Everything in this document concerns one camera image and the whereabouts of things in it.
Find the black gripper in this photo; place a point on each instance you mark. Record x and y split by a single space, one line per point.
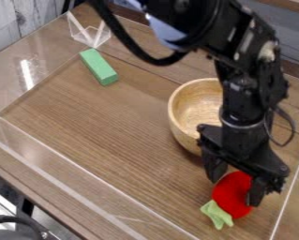
239 144

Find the red plush strawberry toy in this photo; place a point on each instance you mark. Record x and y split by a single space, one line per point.
227 203

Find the light wooden bowl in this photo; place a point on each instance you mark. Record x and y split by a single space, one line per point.
192 106

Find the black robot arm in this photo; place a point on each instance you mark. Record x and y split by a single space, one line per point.
242 43

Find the green rectangular block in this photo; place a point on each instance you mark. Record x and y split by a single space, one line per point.
99 67

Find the black table leg frame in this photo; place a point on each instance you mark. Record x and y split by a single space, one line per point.
32 224

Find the clear acrylic corner bracket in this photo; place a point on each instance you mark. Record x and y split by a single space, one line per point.
92 36

